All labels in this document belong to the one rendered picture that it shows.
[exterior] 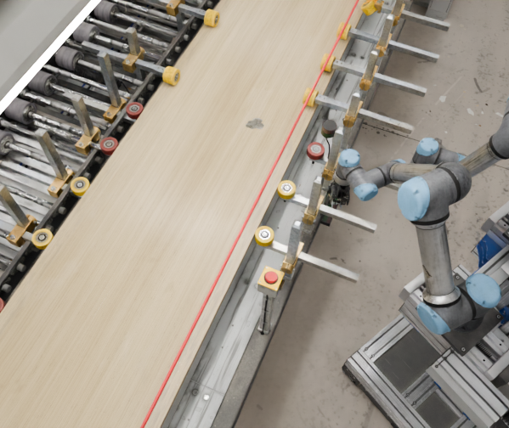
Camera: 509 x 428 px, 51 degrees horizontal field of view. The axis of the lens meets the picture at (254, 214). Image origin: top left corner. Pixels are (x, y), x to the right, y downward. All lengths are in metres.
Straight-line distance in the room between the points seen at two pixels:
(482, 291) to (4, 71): 1.52
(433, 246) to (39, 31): 1.25
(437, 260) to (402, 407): 1.20
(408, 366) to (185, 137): 1.55
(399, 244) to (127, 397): 1.94
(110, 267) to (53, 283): 0.22
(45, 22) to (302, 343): 2.44
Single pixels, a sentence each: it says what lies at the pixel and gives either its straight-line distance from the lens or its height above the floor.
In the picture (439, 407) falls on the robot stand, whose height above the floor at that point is 0.21.
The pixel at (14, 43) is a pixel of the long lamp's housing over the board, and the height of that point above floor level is 2.36.
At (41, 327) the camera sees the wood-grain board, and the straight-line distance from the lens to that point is 2.17.
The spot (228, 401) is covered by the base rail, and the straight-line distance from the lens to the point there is 2.18.
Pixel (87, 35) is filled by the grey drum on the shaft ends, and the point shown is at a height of 0.84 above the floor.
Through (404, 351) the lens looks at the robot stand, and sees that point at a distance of 2.85.
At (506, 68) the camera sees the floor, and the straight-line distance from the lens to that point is 4.52.
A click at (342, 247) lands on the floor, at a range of 3.23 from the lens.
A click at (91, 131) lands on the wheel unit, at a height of 0.90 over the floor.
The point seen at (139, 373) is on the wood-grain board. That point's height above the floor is 0.90.
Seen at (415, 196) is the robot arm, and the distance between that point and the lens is 1.57.
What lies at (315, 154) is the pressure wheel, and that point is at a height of 0.91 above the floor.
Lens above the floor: 2.84
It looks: 60 degrees down
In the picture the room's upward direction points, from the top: 3 degrees clockwise
